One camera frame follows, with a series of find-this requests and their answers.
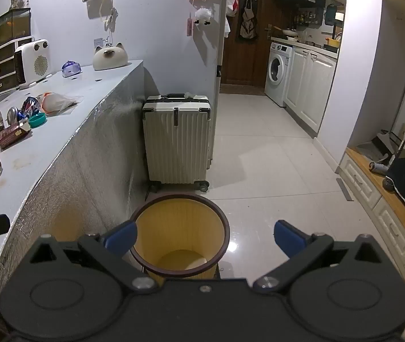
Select dark wooden door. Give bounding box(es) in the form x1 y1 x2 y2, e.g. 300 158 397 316
220 0 277 87

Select white washing machine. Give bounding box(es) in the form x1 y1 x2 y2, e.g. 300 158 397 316
264 42 293 108

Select yellow bin with brown rim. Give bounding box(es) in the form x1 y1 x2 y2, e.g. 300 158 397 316
130 193 231 286

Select small purple humidifier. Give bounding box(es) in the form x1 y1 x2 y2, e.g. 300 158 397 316
62 60 83 78

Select hanging sheep plush toy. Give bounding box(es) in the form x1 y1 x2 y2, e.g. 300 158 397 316
193 6 212 26

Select silver foil covered table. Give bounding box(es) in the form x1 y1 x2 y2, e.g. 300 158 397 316
0 60 147 307

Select white drawer bench wooden top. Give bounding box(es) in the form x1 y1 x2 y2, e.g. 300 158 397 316
337 145 405 316

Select cream hard-shell suitcase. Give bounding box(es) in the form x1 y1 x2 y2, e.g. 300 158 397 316
142 93 212 192

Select white kitchen base cabinets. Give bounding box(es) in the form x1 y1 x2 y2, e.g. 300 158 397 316
284 46 339 138

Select dark hanging apron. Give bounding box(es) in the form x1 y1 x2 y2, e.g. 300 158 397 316
238 0 259 42

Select teal small bowl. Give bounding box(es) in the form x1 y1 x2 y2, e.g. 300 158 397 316
28 112 48 129

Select cat-shaped cream ornament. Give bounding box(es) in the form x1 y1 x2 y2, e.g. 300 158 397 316
93 42 129 71

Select white space heater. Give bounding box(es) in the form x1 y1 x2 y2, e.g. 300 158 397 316
13 39 54 90

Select clear plastic bag orange print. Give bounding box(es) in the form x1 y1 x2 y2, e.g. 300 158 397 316
37 92 84 117

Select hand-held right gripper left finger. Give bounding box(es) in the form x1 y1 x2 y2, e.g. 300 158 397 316
26 220 156 293

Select dark wooden drawer chest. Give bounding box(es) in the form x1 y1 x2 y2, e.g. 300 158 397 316
0 36 34 97

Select red and white hanging bag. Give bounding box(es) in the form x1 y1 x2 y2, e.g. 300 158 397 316
225 0 241 38

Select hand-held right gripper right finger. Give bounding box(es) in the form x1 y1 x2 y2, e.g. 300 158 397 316
252 219 385 293

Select grey spray can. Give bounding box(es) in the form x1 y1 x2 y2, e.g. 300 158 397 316
368 161 390 175

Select brown snack wrapper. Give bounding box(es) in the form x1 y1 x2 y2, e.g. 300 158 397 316
0 120 32 150

